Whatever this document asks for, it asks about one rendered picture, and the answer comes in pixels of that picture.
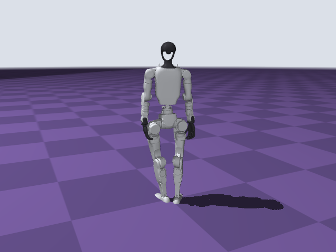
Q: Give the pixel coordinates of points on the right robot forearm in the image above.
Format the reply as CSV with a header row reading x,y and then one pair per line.
x,y
189,109

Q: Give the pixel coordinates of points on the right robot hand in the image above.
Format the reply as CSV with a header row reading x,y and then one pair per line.
x,y
190,129

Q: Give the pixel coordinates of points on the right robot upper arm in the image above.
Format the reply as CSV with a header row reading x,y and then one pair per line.
x,y
186,84

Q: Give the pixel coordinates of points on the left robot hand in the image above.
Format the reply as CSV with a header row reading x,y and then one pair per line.
x,y
145,130

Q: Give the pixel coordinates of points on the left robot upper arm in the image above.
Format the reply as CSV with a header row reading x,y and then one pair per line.
x,y
147,86

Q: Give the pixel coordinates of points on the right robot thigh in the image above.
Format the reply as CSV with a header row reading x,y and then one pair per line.
x,y
180,137

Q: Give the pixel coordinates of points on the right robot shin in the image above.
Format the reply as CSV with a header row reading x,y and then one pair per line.
x,y
178,174

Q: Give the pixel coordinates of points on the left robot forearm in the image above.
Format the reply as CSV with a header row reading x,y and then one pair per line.
x,y
145,108

